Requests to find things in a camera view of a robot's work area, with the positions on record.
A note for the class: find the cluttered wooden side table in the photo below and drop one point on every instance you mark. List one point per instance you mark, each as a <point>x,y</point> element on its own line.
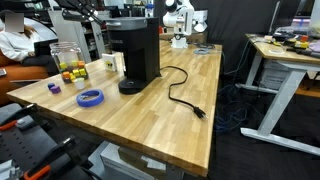
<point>285,91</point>

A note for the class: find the grey metal cabinet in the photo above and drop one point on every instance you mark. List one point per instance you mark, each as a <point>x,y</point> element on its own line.
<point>70,33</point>

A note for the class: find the idle white robot arm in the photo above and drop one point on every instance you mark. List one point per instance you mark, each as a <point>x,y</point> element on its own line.
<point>181,20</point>

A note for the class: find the pink cloth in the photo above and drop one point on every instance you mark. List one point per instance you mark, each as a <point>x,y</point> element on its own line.
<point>316,46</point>

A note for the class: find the glass jar of coloured cubes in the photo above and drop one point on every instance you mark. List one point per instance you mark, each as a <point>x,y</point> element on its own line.
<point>68,58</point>

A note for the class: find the person in white hoodie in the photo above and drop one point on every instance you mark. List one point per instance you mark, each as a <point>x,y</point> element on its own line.
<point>13,43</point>

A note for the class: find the white box under table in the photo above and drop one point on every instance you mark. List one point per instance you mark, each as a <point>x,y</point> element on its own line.
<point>116,161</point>

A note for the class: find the black mount with orange clamps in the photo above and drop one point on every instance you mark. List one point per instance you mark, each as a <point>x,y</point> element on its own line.
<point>30,146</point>

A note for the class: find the blue masking tape roll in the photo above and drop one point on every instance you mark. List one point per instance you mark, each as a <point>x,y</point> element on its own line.
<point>90,104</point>

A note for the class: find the purple cube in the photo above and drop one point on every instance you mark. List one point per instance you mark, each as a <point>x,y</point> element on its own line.
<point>55,89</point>

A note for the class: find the large brown cardboard box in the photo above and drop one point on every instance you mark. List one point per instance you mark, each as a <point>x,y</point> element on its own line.
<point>198,37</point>

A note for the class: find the white box with smiley print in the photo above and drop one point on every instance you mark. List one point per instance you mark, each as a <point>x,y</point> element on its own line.
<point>109,62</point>

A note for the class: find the white coffee pod green lid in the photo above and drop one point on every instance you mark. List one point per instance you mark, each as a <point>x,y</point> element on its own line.
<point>79,84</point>

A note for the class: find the grey storage unit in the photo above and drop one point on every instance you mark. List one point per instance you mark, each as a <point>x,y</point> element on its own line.
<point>275,76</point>

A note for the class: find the black laptop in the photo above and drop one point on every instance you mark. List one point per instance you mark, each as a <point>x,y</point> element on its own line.
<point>45,48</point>

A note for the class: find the black single-serve coffee maker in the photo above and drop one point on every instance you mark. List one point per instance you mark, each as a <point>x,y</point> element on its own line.
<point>140,50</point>

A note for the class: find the red tape dispenser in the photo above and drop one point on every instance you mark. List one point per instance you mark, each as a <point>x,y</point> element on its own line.
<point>161,30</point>

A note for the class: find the black backdrop curtain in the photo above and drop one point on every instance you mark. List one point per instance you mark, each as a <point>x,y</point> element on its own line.
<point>233,30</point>

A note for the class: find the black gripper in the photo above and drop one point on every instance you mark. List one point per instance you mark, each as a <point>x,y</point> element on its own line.
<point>70,4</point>

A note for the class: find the yellow hand tool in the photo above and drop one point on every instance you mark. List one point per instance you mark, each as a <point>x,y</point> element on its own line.
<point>301,44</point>

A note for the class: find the orange sofa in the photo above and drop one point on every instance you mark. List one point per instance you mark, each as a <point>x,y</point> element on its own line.
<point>20,75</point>

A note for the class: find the grey metal table frame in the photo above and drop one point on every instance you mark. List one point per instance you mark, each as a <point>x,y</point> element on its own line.
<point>173,173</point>

